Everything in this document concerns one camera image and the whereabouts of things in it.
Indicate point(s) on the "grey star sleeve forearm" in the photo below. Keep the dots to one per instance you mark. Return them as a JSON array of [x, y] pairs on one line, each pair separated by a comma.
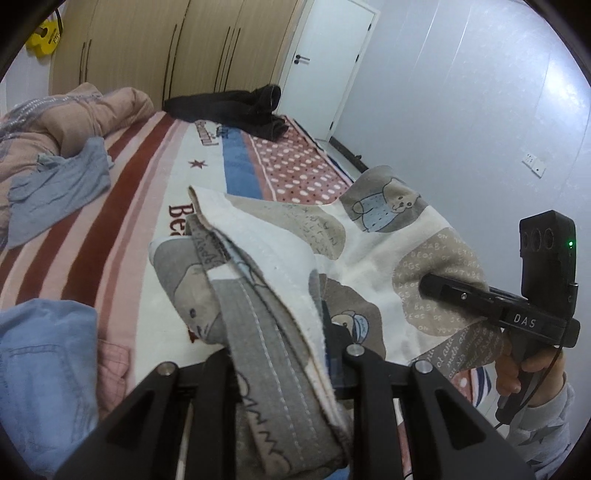
[[541, 435]]

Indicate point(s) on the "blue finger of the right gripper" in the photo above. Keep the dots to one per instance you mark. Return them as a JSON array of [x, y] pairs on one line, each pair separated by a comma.
[[463, 296]]

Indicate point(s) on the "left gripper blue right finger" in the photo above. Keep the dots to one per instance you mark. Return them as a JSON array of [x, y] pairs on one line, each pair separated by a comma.
[[410, 422]]

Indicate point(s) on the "pink striped duvet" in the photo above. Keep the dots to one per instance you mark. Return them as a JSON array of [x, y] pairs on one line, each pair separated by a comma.
[[60, 125]]

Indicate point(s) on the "wooden wardrobe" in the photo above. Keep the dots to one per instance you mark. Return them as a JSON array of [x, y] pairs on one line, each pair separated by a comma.
[[173, 48]]

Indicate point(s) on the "striped dotted fleece bed blanket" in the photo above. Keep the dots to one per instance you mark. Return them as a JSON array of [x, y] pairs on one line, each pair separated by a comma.
[[100, 256]]

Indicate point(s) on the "cartoon print pajama pants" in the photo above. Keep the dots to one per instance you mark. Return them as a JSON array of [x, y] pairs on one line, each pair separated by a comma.
[[261, 278]]

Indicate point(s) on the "grey blue shirt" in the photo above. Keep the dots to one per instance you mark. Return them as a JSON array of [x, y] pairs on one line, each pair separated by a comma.
[[57, 188]]

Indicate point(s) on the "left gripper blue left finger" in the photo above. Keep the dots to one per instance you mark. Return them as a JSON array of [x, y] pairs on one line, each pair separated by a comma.
[[141, 438]]

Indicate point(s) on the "pink checked garment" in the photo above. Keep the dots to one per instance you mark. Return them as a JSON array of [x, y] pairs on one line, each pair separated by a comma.
[[112, 367]]

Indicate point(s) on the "yellow ukulele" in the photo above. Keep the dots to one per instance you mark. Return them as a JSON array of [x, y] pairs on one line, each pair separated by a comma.
[[44, 40]]

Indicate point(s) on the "person's right hand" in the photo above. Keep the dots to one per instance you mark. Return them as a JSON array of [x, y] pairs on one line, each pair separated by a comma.
[[549, 359]]

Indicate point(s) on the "black clothing pile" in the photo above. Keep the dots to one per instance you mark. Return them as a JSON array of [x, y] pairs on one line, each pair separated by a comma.
[[249, 111]]

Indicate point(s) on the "white door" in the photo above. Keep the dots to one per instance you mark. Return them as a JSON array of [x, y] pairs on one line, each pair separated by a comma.
[[323, 63]]

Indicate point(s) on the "white wall socket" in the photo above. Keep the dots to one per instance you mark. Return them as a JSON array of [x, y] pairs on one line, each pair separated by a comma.
[[536, 165]]

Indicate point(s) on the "light blue denim garment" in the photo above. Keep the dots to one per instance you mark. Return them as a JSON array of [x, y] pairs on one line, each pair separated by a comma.
[[48, 380]]

